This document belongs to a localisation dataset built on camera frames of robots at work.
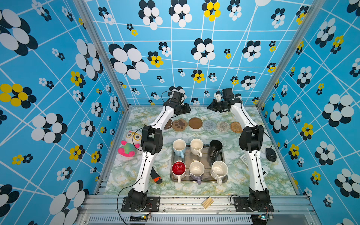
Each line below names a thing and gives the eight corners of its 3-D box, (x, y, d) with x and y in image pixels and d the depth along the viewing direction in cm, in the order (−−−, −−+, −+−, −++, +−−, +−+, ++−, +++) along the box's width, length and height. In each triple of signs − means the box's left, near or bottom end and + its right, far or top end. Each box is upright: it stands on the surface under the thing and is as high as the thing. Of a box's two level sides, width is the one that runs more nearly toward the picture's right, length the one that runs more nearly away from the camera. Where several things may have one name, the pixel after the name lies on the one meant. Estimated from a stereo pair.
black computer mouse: (268, 161, 91) (270, 159, 89) (263, 149, 96) (265, 147, 94) (276, 161, 91) (278, 159, 89) (271, 149, 96) (273, 147, 94)
